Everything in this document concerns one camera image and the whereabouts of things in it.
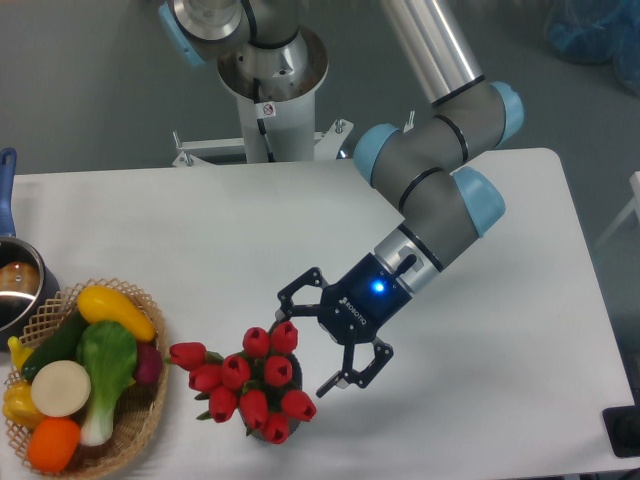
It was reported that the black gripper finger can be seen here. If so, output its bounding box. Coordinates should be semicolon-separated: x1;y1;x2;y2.
315;335;395;399
276;267;326;321

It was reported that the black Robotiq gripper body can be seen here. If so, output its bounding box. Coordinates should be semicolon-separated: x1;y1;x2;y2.
318;254;411;345

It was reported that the red tulip bouquet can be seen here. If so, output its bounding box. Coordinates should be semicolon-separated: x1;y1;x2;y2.
168;320;317;445

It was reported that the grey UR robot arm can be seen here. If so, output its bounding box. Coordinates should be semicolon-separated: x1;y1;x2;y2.
159;1;524;388

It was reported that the dark grey ribbed vase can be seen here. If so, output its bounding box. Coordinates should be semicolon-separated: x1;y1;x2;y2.
238;321;303;441

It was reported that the yellow squash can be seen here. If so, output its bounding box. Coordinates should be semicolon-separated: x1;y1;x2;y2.
76;285;156;343

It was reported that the woven wicker basket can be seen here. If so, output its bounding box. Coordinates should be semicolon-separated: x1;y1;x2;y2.
1;278;169;479

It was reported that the green bok choy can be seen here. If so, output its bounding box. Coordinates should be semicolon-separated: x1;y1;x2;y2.
76;320;137;447

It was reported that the black device at table edge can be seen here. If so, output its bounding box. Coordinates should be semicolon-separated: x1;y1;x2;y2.
602;405;639;458

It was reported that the dark green cucumber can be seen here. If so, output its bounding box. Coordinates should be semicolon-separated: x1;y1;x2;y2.
21;310;89;381

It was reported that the beige round disc vegetable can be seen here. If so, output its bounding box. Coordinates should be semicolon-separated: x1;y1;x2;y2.
31;360;91;417

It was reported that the yellow banana tip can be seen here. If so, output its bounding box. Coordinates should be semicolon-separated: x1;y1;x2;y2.
7;336;34;371

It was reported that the orange fruit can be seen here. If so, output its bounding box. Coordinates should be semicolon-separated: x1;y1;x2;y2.
26;417;80;473

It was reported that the yellow bell pepper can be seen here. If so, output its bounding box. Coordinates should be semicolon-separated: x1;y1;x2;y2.
2;380;46;430

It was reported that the blue plastic bag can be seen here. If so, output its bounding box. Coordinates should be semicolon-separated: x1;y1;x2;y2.
544;1;639;95

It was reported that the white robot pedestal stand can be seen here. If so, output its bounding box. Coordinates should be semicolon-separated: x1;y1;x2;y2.
173;26;355;166

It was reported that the blue handled saucepan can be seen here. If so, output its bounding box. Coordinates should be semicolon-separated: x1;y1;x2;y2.
1;147;59;353

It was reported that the white furniture frame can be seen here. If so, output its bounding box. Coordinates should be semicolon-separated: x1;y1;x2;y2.
595;171;639;250

